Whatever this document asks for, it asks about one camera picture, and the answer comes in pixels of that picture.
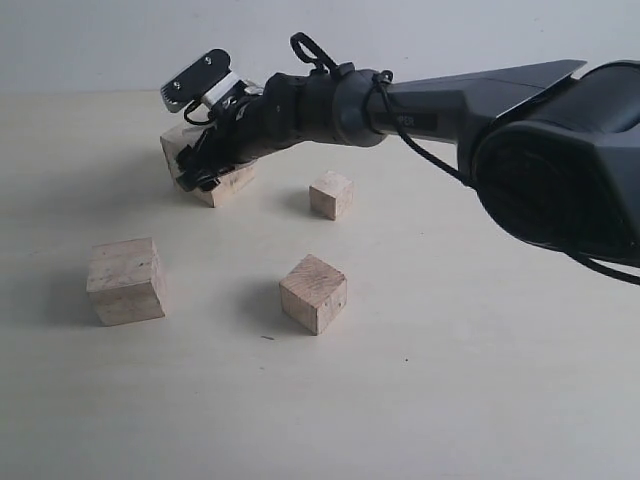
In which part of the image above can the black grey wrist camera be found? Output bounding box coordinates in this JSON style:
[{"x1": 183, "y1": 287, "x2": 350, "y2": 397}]
[{"x1": 160, "y1": 49, "x2": 248, "y2": 113}]

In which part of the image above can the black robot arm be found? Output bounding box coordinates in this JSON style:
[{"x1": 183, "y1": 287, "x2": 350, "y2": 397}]
[{"x1": 177, "y1": 60, "x2": 639, "y2": 266}]

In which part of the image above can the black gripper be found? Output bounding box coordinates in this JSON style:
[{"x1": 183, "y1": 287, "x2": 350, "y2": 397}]
[{"x1": 175, "y1": 73, "x2": 345, "y2": 192}]

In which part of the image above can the second largest wooden cube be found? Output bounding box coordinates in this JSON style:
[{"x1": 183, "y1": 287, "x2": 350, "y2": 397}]
[{"x1": 86, "y1": 237, "x2": 167, "y2": 326}]

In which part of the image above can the medium small wooden cube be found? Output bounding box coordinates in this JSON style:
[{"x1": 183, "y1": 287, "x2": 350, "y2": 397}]
[{"x1": 279, "y1": 254, "x2": 347, "y2": 336}]

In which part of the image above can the smallest wooden cube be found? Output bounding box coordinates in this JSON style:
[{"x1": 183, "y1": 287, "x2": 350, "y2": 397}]
[{"x1": 309, "y1": 171, "x2": 355, "y2": 221}]

